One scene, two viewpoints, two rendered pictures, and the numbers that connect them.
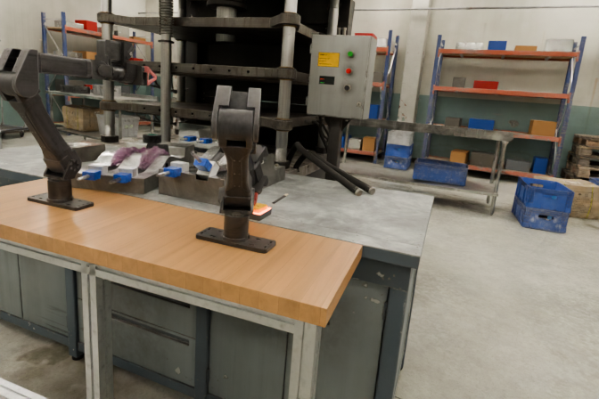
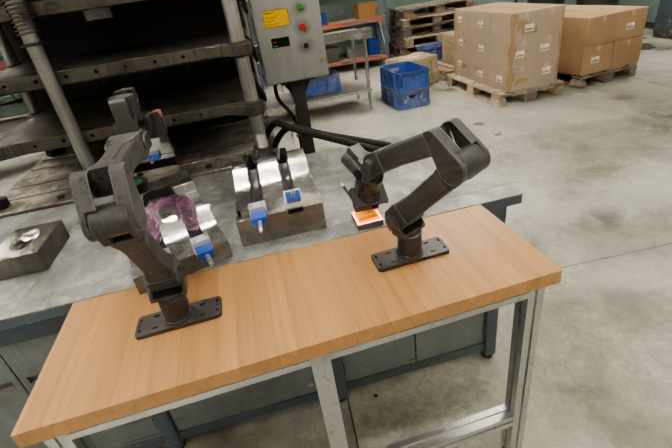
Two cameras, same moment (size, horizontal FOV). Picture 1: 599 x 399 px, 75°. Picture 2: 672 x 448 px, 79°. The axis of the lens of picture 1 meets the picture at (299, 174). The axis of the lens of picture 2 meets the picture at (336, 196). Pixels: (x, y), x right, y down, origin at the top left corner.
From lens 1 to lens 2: 83 cm
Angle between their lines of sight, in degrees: 32
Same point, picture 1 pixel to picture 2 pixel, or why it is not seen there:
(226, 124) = (472, 168)
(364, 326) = not seen: hidden behind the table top
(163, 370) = (294, 393)
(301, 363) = (530, 314)
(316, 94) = (273, 61)
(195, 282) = (454, 308)
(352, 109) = (317, 67)
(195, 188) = (290, 223)
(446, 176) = (323, 87)
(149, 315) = not seen: hidden behind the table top
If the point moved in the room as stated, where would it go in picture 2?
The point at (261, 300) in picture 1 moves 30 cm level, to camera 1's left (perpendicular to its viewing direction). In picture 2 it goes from (512, 290) to (417, 359)
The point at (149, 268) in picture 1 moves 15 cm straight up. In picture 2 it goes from (405, 321) to (401, 268)
